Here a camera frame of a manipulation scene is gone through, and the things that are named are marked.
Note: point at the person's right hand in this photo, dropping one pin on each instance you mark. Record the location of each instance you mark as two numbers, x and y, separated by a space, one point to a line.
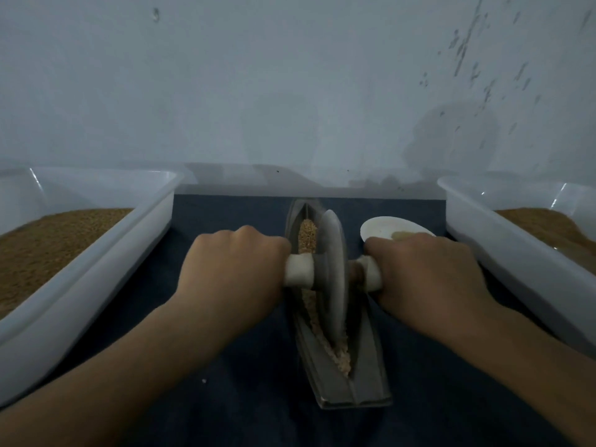
430 284

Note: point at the person's left hand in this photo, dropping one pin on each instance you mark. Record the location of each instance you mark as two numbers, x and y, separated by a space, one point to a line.
228 274

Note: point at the white plastic tray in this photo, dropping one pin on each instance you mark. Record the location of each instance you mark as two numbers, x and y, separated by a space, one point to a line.
93 265
508 256

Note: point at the small ground grain portion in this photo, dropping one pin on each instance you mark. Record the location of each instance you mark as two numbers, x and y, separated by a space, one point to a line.
307 235

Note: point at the boat-shaped metal grinding trough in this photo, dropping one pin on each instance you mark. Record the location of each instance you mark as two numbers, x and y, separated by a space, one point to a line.
368 386

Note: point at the person's right forearm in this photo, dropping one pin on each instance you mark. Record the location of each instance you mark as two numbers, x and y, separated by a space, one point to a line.
545 377

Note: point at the person's left forearm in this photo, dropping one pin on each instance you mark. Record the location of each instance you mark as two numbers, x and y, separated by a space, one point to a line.
93 395

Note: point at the white round plate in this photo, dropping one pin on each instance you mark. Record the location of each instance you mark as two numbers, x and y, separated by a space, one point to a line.
382 228

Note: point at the dark blue tablecloth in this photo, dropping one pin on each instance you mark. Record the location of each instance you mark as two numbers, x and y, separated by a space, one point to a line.
233 409

